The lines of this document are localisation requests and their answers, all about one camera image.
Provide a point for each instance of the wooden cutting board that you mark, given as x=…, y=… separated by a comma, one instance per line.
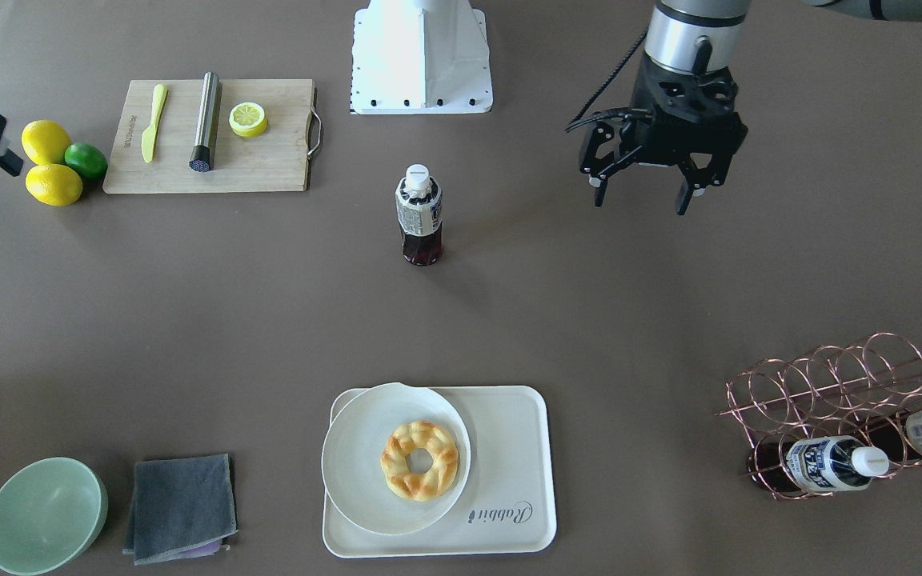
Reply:
x=276, y=161

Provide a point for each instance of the steel muddler cylinder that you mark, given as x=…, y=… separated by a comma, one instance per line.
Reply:
x=202, y=152

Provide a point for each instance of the green bowl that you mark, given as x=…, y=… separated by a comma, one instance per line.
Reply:
x=50, y=512

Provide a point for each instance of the grey folded cloth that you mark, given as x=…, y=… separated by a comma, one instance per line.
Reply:
x=180, y=508

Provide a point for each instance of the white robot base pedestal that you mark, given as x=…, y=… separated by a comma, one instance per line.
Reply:
x=420, y=57

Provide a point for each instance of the tea bottle rack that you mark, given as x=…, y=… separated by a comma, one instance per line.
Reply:
x=417, y=202

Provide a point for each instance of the half lemon slice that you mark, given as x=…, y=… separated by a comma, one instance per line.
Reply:
x=248, y=119

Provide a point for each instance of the yellow lemon lower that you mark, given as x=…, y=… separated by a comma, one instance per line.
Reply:
x=54, y=184

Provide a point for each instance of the yellow plastic knife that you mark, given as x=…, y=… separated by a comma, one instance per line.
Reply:
x=149, y=135

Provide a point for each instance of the cream serving tray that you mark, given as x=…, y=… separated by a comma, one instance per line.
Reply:
x=507, y=504

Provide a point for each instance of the white round plate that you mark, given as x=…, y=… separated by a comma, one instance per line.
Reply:
x=354, y=444

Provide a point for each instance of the yellow lemon upper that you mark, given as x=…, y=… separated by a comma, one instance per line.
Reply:
x=45, y=142

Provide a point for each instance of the braided ring bread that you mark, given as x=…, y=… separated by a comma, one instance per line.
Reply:
x=420, y=461

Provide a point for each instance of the tea bottle lower middle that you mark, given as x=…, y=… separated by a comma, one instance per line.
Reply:
x=817, y=465

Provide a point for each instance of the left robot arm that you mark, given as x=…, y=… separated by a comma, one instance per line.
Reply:
x=690, y=38

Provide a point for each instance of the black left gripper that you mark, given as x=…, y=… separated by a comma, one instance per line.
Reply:
x=599, y=154

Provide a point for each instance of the green lime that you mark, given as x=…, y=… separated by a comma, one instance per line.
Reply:
x=86, y=160

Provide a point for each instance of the yellow lemon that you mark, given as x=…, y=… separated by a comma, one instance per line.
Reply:
x=54, y=184
x=45, y=142

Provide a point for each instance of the copper wire bottle rack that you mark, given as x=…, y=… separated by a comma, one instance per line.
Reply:
x=828, y=391

